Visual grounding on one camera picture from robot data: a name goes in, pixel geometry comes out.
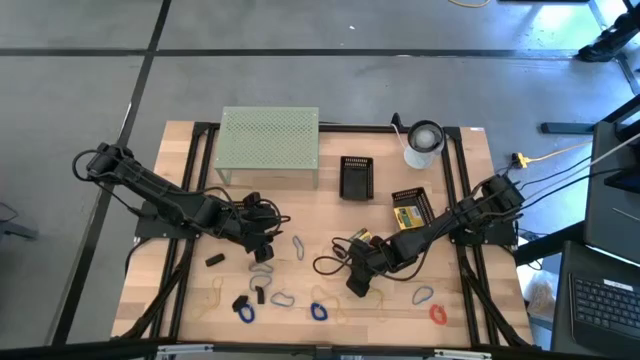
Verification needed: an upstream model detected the yellow rubber band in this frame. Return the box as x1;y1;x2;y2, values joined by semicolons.
191;275;226;321
308;283;349;325
366;286;387;322

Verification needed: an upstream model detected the blue handled tool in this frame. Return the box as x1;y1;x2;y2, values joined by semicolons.
411;285;435;307

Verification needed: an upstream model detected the green mesh metal shelf riser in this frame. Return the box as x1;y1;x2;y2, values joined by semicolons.
213;105;321;190

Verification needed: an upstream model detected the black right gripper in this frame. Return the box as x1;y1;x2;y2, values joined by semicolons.
344;238;401;298

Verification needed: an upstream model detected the clear bag of rubber bands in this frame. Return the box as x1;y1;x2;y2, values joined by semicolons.
525;280;557;322

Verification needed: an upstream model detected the red coil keychain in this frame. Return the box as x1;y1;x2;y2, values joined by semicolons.
428;303;449;326

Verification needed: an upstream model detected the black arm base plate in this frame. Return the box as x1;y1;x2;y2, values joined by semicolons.
448;219;517;247
133;199;201;240

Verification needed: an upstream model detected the grey chair base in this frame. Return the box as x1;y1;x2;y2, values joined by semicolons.
0;201;40;242

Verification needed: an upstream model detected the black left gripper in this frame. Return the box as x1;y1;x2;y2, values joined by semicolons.
234;203;282;264

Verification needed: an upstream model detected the dark side desk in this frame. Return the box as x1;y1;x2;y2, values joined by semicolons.
582;119;640;251

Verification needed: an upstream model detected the black laptop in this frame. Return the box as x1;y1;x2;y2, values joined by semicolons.
551;239;640;359

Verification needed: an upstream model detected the yellow plug with cable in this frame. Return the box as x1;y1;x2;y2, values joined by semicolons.
516;141;596;170

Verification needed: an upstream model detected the white cup cable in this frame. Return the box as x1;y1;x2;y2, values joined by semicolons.
389;122;412;152

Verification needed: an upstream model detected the yellow green crayon box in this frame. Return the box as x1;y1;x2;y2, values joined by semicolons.
392;204;426;231
348;227;374;245

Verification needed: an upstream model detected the small black plastic basket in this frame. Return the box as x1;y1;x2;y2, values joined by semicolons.
338;155;376;202

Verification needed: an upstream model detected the black metal rig frame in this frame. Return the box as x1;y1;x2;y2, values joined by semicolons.
109;119;544;360

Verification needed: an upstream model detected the white cup black rim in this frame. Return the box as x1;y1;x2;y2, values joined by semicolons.
402;118;447;170

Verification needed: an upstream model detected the black chair base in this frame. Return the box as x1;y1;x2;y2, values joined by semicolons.
576;9;640;64

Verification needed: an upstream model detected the medium black plastic basket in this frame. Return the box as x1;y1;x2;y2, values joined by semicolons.
390;186;436;232

